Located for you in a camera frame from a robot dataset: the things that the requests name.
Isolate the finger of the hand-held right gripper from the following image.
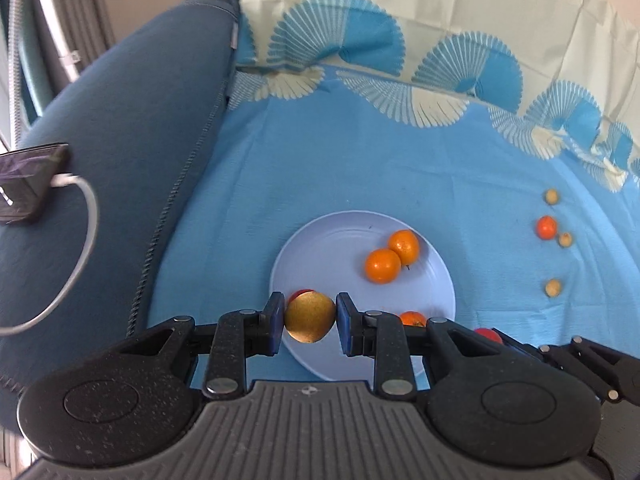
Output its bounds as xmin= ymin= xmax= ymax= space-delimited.
xmin=500 ymin=332 xmax=640 ymax=404

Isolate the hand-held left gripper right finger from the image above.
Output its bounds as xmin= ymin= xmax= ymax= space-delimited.
xmin=336 ymin=291 xmax=512 ymax=403

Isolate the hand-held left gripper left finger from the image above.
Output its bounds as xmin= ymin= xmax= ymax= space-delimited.
xmin=107 ymin=291 xmax=287 ymax=402

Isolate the light blue plate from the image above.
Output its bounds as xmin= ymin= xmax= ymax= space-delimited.
xmin=269 ymin=211 xmax=457 ymax=381

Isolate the blue fan-print cloth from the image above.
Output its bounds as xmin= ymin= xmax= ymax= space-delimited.
xmin=145 ymin=0 xmax=640 ymax=480

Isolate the blue sofa armrest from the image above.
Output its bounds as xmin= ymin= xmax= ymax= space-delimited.
xmin=0 ymin=0 xmax=242 ymax=411

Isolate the black smartphone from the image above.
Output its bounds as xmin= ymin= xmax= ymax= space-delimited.
xmin=0 ymin=143 xmax=70 ymax=224

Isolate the teal curtain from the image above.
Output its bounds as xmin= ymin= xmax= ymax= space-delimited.
xmin=19 ymin=7 xmax=55 ymax=113

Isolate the grey pleated curtain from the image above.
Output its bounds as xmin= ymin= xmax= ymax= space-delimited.
xmin=62 ymin=0 xmax=117 ymax=58

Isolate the white pole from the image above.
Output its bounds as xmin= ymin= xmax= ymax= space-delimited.
xmin=29 ymin=0 xmax=82 ymax=82

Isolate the white charging cable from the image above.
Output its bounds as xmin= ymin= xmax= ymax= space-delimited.
xmin=0 ymin=173 xmax=99 ymax=336

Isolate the spotted white strap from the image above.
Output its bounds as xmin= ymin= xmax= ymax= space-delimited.
xmin=7 ymin=0 xmax=27 ymax=147

